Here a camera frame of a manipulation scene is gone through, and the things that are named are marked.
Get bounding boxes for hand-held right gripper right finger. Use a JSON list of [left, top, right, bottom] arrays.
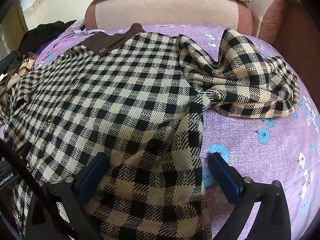
[[209, 152, 292, 240]]

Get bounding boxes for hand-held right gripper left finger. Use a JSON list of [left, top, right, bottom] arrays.
[[25, 152, 110, 240]]

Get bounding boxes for black and cream checkered coat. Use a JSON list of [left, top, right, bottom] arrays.
[[0, 24, 300, 240]]

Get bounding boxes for pile of dark clothes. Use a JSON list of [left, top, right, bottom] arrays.
[[18, 20, 78, 55]]

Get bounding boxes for purple floral bedsheet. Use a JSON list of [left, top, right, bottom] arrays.
[[0, 24, 320, 240]]

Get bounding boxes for beige and brown plush blanket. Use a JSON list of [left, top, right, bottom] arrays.
[[0, 51, 37, 120]]

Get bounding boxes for white cloth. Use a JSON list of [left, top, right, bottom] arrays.
[[74, 27, 107, 36]]

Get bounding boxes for pink upholstered headboard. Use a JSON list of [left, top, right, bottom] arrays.
[[85, 0, 288, 45]]

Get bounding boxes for black cable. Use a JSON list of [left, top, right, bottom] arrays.
[[0, 139, 103, 240]]

